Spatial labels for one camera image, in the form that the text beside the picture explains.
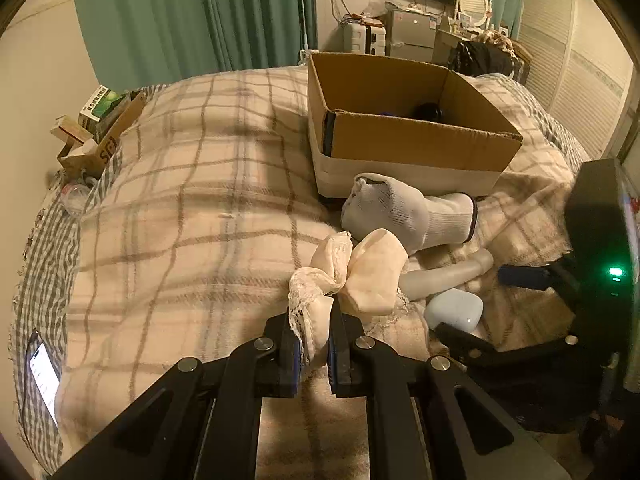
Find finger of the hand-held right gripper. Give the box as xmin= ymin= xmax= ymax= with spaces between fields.
xmin=435 ymin=323 xmax=581 ymax=362
xmin=499 ymin=255 xmax=584 ymax=302

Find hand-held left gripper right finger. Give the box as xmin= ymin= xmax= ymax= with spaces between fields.
xmin=326 ymin=309 xmax=572 ymax=480

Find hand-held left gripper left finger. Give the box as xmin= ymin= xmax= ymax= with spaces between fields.
xmin=50 ymin=312 xmax=306 ymax=480

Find cream lace cloth bow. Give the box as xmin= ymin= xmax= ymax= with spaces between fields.
xmin=287 ymin=228 xmax=412 ymax=367

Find white earbuds case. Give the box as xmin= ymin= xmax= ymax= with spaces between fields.
xmin=424 ymin=287 xmax=484 ymax=332

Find white plastic tube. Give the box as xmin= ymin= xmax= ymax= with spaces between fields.
xmin=397 ymin=250 xmax=495 ymax=297

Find grey knit work glove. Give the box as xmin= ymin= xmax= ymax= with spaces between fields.
xmin=340 ymin=172 xmax=479 ymax=253

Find open cardboard box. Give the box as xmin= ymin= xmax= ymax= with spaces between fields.
xmin=306 ymin=51 xmax=524 ymax=199

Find white louvred wardrobe doors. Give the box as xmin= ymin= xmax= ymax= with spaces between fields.
xmin=516 ymin=0 xmax=640 ymax=161

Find beige plaid blanket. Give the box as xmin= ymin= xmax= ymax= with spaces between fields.
xmin=52 ymin=66 xmax=591 ymax=480

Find black round object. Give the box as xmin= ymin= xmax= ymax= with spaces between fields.
xmin=412 ymin=102 xmax=444 ymax=122

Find black bag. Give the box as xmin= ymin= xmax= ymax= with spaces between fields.
xmin=446 ymin=40 xmax=516 ymax=79

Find smartphone with lit screen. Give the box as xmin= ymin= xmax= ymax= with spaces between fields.
xmin=25 ymin=340 xmax=62 ymax=427

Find white oval mirror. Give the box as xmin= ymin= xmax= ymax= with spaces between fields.
xmin=457 ymin=0 xmax=494 ymax=29

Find grey gingham bed sheet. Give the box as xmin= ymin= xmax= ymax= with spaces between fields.
xmin=9 ymin=85 xmax=171 ymax=463

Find silver cabinet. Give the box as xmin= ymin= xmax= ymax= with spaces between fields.
xmin=385 ymin=7 xmax=442 ymax=64

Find white appliance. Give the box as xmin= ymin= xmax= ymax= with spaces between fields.
xmin=342 ymin=22 xmax=387 ymax=57

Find green and white carton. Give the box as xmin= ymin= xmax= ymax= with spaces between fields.
xmin=77 ymin=85 xmax=132 ymax=131

